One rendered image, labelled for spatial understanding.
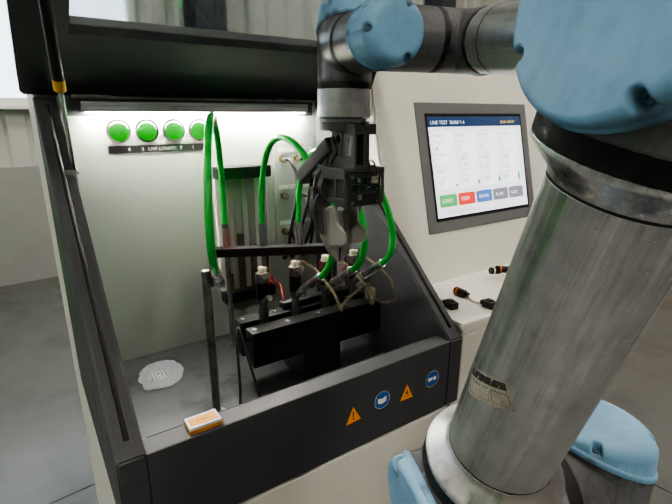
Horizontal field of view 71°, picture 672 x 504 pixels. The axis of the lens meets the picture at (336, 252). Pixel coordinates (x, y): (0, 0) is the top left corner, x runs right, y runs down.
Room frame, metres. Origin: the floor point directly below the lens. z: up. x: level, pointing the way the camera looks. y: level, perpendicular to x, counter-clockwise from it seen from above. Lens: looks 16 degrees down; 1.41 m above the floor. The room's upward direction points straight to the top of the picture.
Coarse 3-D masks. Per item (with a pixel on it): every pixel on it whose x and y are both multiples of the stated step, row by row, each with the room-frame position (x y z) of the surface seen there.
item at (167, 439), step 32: (416, 352) 0.86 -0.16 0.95; (448, 352) 0.90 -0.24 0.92; (320, 384) 0.74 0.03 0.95; (352, 384) 0.76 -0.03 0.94; (384, 384) 0.80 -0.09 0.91; (416, 384) 0.85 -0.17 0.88; (224, 416) 0.64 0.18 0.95; (256, 416) 0.65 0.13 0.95; (288, 416) 0.68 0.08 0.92; (320, 416) 0.72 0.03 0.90; (384, 416) 0.80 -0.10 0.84; (416, 416) 0.85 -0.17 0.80; (160, 448) 0.57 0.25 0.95; (192, 448) 0.59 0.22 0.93; (224, 448) 0.62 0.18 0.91; (256, 448) 0.65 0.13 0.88; (288, 448) 0.68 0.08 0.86; (320, 448) 0.72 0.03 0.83; (352, 448) 0.76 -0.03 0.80; (160, 480) 0.56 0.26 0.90; (192, 480) 0.59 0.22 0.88; (224, 480) 0.62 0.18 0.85; (256, 480) 0.65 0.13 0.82
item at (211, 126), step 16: (208, 128) 0.85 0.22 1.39; (208, 144) 0.81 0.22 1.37; (208, 160) 0.79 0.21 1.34; (208, 176) 0.77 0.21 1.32; (208, 192) 0.75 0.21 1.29; (224, 192) 1.10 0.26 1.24; (208, 208) 0.74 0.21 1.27; (224, 208) 1.10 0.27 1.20; (208, 224) 0.74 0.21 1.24; (224, 224) 1.10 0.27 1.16; (208, 240) 0.74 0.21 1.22; (208, 256) 0.75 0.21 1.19
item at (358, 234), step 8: (344, 208) 0.71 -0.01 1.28; (352, 208) 0.70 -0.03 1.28; (344, 216) 0.71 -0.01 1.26; (352, 216) 0.70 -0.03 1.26; (344, 224) 0.71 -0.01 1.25; (352, 224) 0.70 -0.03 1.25; (360, 224) 0.69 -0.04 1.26; (352, 232) 0.70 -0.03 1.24; (360, 232) 0.69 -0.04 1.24; (352, 240) 0.70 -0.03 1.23; (360, 240) 0.68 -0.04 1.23; (344, 248) 0.71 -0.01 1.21; (344, 256) 0.71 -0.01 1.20
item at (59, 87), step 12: (48, 0) 0.77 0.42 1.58; (48, 12) 0.77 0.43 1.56; (48, 24) 0.78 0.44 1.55; (48, 36) 0.78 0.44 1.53; (48, 48) 0.79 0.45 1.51; (60, 60) 0.80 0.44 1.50; (60, 72) 0.81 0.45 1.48; (60, 84) 0.81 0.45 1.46; (60, 96) 0.82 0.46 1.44; (72, 156) 0.87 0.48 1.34; (72, 168) 0.88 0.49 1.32
